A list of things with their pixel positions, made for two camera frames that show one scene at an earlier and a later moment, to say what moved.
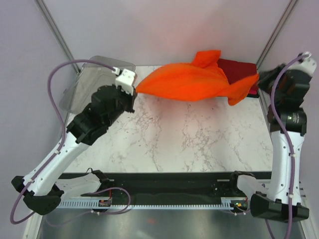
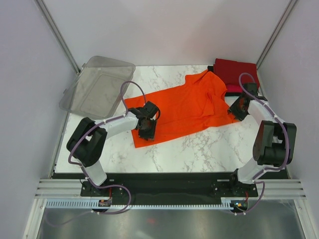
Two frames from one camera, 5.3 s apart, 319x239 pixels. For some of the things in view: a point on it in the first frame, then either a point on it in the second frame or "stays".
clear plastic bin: x=79 y=90 stays
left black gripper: x=130 y=97 -> x=150 y=134
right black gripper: x=265 y=76 -> x=233 y=109
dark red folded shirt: x=235 y=70 stays
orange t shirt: x=202 y=79 -> x=202 y=104
